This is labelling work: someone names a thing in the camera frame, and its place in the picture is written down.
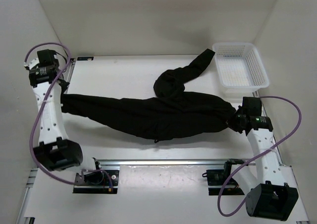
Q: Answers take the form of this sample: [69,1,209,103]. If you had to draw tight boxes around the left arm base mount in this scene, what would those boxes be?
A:
[73,166,120,194]

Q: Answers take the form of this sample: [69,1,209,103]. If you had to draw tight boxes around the aluminium front rail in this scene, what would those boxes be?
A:
[99,159,228,166]

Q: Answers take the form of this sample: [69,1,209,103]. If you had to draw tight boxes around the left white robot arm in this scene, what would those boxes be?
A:
[28,49,104,184]

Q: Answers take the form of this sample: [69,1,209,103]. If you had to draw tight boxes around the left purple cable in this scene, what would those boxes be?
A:
[24,42,112,185]

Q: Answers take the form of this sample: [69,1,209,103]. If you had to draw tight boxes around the black trousers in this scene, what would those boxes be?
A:
[60,49,236,142]

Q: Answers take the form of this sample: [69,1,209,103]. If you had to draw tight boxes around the purple cable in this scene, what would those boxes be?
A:
[217,95,303,217]
[24,42,112,185]

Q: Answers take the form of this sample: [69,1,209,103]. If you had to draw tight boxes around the dark label sticker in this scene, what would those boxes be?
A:
[77,56,94,61]

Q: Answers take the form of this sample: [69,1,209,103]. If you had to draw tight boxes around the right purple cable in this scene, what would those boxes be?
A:
[217,95,303,217]

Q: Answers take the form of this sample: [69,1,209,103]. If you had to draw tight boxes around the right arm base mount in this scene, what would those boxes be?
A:
[202,159,244,196]

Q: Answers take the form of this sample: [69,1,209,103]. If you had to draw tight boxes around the white plastic basket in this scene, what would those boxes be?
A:
[212,42,269,97]

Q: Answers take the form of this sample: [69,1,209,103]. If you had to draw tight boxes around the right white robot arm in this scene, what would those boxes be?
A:
[217,97,302,222]

